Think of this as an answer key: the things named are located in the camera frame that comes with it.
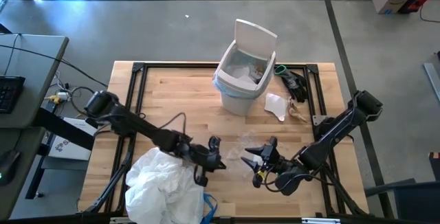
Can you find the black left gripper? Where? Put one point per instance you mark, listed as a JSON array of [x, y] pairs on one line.
[[197, 155]]

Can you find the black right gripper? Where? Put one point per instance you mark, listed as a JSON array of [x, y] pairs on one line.
[[288, 177]]

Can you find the clear plastic bag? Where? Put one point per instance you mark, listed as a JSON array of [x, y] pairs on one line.
[[240, 155]]

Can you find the blue trash bag liner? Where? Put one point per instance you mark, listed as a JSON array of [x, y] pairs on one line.
[[220, 86]]

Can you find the white printed paper slip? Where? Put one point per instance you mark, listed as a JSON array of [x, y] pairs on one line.
[[242, 73]]

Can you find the white swing bin lid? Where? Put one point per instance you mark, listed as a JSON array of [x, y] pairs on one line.
[[256, 40]]

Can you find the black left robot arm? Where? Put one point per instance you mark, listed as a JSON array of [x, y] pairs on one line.
[[137, 124]]

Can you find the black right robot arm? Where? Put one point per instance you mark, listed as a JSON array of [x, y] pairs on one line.
[[337, 131]]

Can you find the large white plastic bag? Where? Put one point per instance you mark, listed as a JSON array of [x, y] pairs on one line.
[[161, 189]]

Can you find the white folded paper sheet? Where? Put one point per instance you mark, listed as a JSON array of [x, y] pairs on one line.
[[275, 105]]

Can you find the small crumpled brown paper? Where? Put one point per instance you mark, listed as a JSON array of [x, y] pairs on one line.
[[295, 110]]

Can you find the black glove with green cuff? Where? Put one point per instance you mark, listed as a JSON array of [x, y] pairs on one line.
[[295, 84]]

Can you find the white printed box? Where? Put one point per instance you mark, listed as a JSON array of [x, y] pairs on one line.
[[68, 148]]

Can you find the dark office chair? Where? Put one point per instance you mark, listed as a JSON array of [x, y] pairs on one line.
[[419, 200]]

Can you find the yellow plug adapter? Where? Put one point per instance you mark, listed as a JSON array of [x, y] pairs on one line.
[[55, 97]]

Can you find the grey metal bar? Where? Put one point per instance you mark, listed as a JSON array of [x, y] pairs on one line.
[[434, 79]]

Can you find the black computer mouse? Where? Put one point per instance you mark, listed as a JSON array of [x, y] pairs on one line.
[[8, 167]]

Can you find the grey desk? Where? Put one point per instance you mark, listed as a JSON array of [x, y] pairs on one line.
[[34, 62]]

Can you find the black keyboard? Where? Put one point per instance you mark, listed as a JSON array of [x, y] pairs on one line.
[[10, 95]]

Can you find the black aluminium table frame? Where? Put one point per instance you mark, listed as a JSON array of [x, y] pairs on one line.
[[172, 65]]

